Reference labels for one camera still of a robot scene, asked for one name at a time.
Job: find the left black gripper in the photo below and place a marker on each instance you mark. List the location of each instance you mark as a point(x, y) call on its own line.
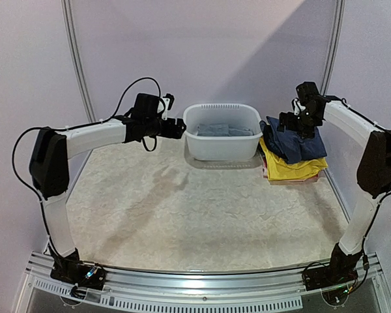
point(178, 131)

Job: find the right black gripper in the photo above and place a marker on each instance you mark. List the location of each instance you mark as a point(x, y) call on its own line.
point(289, 119)

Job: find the navy blue tank top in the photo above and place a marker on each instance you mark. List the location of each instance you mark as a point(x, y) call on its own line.
point(290, 146)

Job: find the grey denim cloth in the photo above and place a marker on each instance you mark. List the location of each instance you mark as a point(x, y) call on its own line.
point(222, 130)

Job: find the white plastic wash basin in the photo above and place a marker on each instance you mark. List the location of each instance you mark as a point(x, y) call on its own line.
point(222, 148)

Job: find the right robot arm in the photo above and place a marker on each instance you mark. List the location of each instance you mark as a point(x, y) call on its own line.
point(373, 175)

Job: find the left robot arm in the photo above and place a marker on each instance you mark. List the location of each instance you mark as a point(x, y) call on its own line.
point(54, 149)

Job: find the yellow shorts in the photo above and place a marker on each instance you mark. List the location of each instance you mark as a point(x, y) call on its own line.
point(278, 169)

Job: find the pink folded cloth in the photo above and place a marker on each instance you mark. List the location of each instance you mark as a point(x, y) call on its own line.
point(284, 181)

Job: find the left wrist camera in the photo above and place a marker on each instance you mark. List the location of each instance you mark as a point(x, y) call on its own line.
point(151, 106)

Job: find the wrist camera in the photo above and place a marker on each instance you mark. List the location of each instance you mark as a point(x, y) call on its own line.
point(306, 92)
point(151, 106)

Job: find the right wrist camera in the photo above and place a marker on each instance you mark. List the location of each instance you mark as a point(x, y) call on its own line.
point(306, 92)

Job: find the right aluminium corner post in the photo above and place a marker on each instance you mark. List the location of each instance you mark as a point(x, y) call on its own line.
point(333, 44)

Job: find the aluminium corner post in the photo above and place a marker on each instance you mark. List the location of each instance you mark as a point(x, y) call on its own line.
point(333, 44)
point(74, 48)

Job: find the left aluminium corner post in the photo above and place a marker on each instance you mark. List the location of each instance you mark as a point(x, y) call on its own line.
point(74, 48)

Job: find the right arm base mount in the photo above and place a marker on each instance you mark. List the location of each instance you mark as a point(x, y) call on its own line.
point(332, 277)

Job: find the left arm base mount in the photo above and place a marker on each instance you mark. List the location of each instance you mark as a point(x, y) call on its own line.
point(82, 276)

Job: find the front aluminium rail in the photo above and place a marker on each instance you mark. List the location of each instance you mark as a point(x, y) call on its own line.
point(132, 290)

